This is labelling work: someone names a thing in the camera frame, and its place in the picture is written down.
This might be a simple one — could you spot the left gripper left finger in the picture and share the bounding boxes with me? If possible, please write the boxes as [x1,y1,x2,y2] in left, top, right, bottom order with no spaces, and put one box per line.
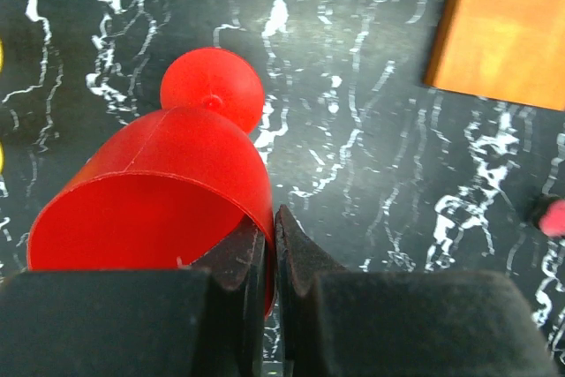
[1,222,266,376]

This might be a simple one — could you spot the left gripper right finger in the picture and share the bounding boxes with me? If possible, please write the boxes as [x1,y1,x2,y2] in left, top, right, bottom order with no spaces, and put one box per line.
[275,207,559,376]

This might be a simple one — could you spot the red wine glass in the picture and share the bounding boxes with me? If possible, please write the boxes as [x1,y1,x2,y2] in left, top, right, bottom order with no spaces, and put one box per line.
[26,46,281,319]

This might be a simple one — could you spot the yellow-base amber wine glass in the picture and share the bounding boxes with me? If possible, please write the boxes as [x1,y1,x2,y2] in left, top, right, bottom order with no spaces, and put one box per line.
[0,40,4,72]

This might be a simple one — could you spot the red bow hair clip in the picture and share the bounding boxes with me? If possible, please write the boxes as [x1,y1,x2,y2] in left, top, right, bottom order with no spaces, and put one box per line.
[531,194,565,238]

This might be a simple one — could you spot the gold wire wine glass rack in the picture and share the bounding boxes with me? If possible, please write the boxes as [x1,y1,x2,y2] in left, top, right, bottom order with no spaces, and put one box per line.
[423,0,564,110]

